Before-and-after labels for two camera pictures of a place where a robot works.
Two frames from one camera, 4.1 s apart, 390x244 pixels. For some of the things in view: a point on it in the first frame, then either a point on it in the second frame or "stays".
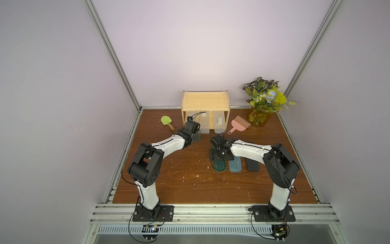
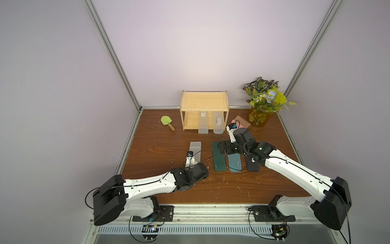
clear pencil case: x=197 y=136 → x=195 y=147
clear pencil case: x=204 y=122 stays
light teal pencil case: x=235 y=165 stays
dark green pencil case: x=220 y=165 stays
